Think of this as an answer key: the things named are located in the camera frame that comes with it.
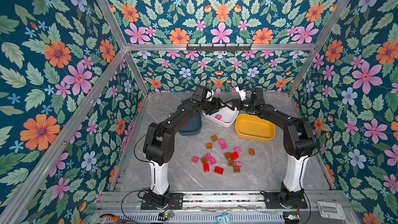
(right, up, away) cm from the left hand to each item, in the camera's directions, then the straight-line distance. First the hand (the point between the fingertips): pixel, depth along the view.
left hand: (225, 105), depth 87 cm
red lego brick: (-11, -35, -3) cm, 36 cm away
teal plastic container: (-20, -14, +15) cm, 29 cm away
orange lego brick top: (-6, -20, +7) cm, 22 cm away
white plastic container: (+1, -8, +14) cm, 16 cm away
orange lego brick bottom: (+6, -35, -4) cm, 36 cm away
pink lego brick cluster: (-8, -32, 0) cm, 32 cm away
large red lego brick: (-4, -36, -4) cm, 36 cm away
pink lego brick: (+7, -32, -2) cm, 33 cm away
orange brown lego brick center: (+1, -29, +2) cm, 29 cm away
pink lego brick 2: (+7, -26, +2) cm, 27 cm away
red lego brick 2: (+5, -29, +1) cm, 30 cm away
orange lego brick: (+3, -33, -1) cm, 33 cm away
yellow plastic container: (+20, -15, +17) cm, 31 cm away
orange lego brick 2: (-9, -24, +4) cm, 26 cm away
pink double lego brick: (0, -24, +5) cm, 25 cm away
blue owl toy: (-2, -51, -19) cm, 54 cm away
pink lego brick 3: (-17, -31, 0) cm, 35 cm away
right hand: (+6, +3, +8) cm, 10 cm away
